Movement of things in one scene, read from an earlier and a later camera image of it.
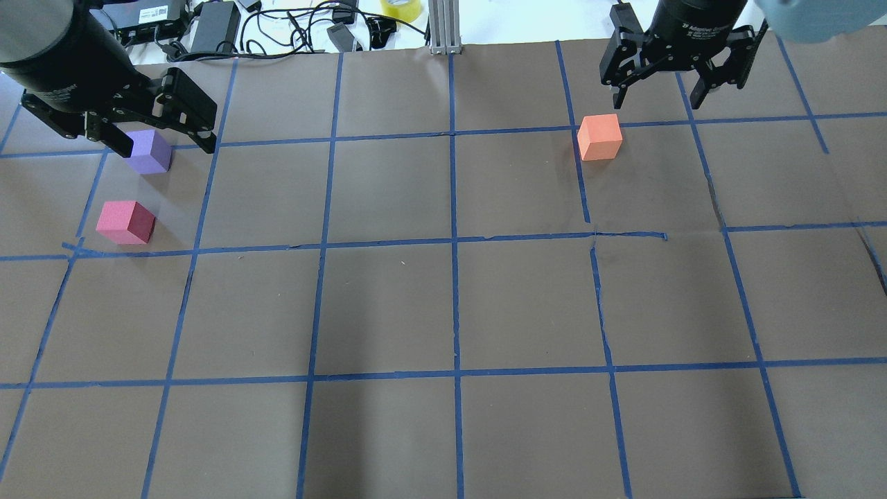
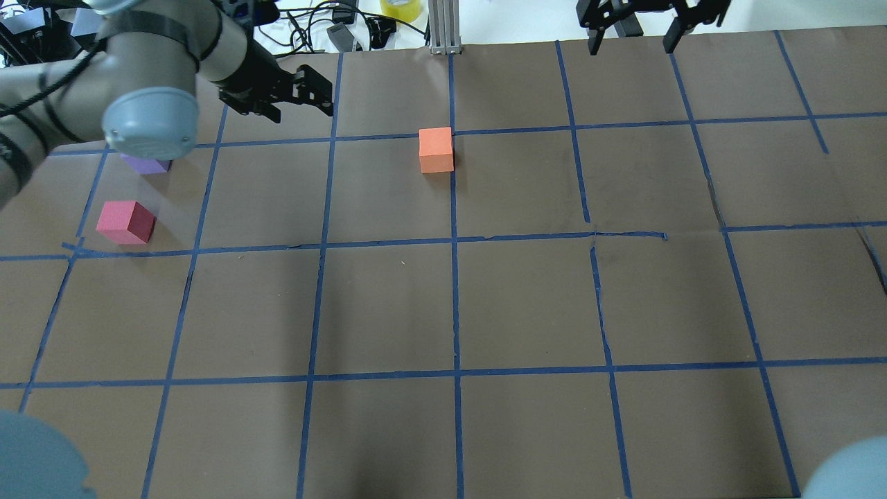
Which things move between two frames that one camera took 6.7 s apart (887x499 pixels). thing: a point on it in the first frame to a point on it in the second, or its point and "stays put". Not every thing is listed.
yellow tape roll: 406,10 stays put
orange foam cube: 599,137 to 435,145
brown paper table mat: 461,275 stays put
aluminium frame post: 445,27 stays put
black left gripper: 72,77 to 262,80
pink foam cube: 126,222 stays put
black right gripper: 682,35 to 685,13
